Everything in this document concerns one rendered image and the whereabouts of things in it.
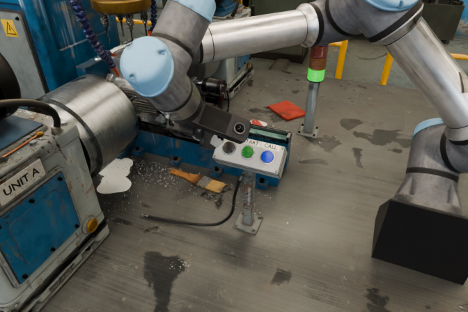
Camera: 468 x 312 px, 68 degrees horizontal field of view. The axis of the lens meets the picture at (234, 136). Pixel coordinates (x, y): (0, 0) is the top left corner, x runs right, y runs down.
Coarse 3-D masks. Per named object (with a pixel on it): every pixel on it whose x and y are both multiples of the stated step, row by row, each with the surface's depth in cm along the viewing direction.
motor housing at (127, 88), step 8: (120, 88) 115; (128, 88) 114; (128, 96) 115; (136, 96) 114; (136, 104) 115; (144, 104) 114; (152, 104) 112; (136, 112) 118; (144, 112) 116; (152, 112) 114
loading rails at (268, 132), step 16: (144, 128) 122; (160, 128) 119; (256, 128) 120; (272, 128) 119; (144, 144) 127; (160, 144) 124; (176, 144) 120; (192, 144) 117; (288, 144) 115; (176, 160) 121; (192, 160) 121; (208, 160) 118; (288, 160) 123; (256, 176) 114
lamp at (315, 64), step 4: (312, 60) 122; (316, 60) 121; (320, 60) 121; (324, 60) 121; (312, 64) 123; (316, 64) 122; (320, 64) 122; (324, 64) 122; (312, 68) 124; (316, 68) 123; (320, 68) 123; (324, 68) 124
